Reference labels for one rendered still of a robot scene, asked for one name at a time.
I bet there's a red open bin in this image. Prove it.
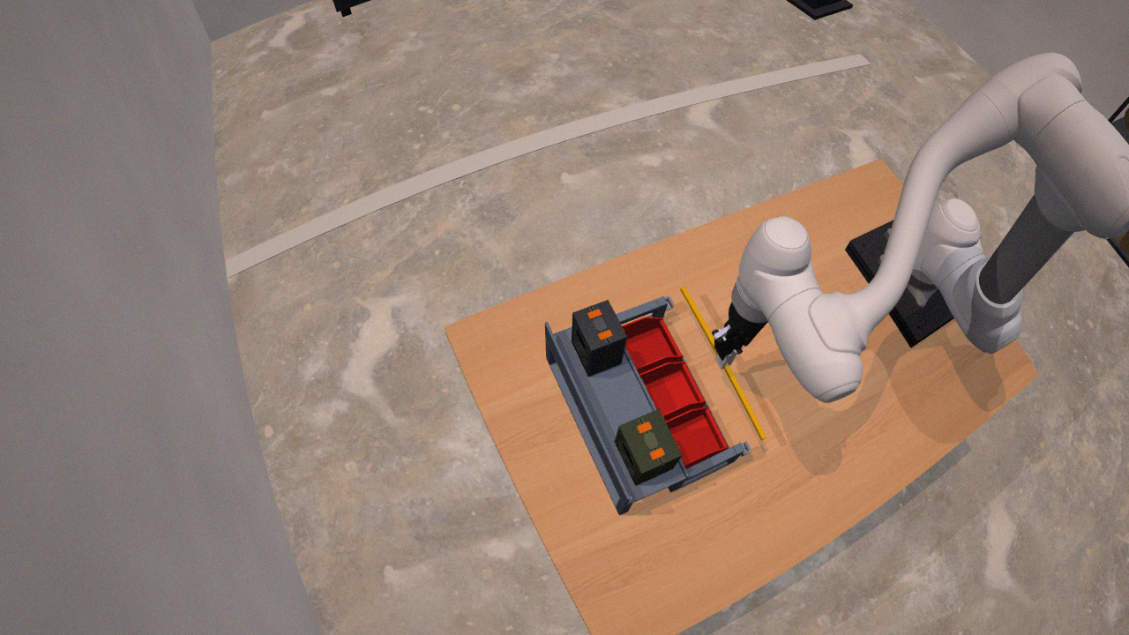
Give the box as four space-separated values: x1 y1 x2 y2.
666 407 729 468
640 362 706 421
622 318 683 374

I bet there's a yellow bar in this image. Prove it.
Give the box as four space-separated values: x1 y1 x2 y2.
680 287 765 440

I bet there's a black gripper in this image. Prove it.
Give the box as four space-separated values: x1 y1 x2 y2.
712 302 768 369

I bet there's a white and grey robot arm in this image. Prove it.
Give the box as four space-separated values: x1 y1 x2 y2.
730 53 1129 403

